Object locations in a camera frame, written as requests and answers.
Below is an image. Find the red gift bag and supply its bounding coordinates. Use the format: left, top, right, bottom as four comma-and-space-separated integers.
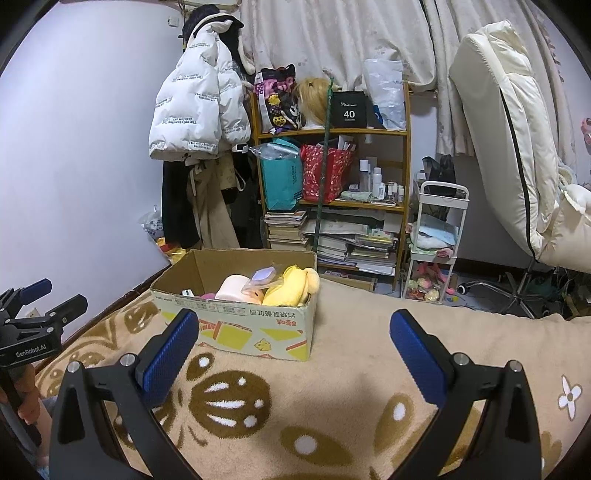
300, 144, 356, 204

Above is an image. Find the pile of books and papers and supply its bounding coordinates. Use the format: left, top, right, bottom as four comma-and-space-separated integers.
316, 217, 402, 278

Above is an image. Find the flat printed box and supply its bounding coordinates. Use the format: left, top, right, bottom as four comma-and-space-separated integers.
323, 270, 379, 291

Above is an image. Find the heap of small colourful toys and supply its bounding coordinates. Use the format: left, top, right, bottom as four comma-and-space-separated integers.
409, 263, 451, 303

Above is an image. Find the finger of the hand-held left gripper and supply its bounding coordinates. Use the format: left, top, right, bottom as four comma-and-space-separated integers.
44, 295, 88, 330
0, 278, 53, 315

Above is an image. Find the person's left hand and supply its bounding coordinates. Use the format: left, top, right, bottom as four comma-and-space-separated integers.
15, 367, 51, 424

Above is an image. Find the white trolley cart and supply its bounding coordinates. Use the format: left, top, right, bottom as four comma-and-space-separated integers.
402, 181, 471, 304

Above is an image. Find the clear bag of small goods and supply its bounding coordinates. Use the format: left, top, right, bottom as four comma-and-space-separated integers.
140, 205, 190, 264

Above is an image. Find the blonde wig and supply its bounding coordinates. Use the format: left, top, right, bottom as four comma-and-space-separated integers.
292, 78, 342, 129

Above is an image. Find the row of cosmetic bottles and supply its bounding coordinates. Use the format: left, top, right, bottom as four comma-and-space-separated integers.
358, 158, 406, 201

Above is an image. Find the printed cardboard box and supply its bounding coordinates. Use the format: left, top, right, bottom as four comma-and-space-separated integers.
150, 249, 319, 361

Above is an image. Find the cream padded office chair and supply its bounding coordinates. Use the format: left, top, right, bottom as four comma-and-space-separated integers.
449, 21, 591, 319

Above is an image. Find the black bag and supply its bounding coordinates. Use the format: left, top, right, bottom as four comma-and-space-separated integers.
421, 154, 458, 217

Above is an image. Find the wooden shelf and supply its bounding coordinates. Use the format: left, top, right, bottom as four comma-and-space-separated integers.
252, 83, 411, 291

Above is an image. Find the pink roll cake plush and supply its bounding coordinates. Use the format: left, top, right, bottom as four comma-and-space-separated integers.
215, 274, 264, 304

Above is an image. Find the teal bag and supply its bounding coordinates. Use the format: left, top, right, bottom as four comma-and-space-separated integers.
259, 138, 304, 212

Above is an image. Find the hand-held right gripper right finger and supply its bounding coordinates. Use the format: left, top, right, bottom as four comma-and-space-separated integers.
390, 308, 543, 480

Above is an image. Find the beige coat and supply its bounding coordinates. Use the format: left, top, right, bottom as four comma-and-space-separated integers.
186, 154, 241, 250

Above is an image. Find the clear plastic bag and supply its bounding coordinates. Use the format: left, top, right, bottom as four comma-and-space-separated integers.
249, 142, 296, 160

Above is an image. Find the stack of books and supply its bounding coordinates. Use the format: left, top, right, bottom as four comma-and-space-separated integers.
264, 210, 309, 252

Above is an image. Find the black garment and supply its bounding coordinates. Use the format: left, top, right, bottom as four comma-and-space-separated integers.
228, 152, 266, 250

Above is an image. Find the cartoon printed tote bag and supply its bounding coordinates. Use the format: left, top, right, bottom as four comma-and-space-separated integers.
254, 65, 305, 136

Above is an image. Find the beige patterned blanket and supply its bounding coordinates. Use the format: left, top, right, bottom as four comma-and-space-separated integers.
34, 277, 591, 480

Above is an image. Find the light blue cloth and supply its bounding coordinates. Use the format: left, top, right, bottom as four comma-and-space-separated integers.
416, 226, 458, 247

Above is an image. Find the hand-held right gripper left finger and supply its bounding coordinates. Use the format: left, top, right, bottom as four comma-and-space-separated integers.
48, 308, 204, 480

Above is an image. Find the yellow plush toy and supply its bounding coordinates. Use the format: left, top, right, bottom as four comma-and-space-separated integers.
262, 264, 321, 307

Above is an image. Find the floral cream curtain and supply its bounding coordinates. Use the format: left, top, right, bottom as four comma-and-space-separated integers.
240, 0, 573, 158

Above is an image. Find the green pole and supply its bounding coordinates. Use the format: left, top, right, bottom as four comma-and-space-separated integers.
315, 76, 335, 252

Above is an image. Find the black box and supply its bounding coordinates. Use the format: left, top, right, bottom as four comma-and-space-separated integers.
331, 91, 370, 130

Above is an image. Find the white plastic bag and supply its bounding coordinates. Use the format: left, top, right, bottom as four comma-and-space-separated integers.
362, 58, 407, 131

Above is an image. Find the white puffer jacket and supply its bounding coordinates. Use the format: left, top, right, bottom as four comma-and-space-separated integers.
148, 21, 252, 161

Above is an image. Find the dark cloth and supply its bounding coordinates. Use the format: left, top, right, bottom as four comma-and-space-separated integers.
181, 4, 245, 40

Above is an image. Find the black coat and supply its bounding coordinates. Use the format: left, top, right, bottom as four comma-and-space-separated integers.
161, 159, 201, 250

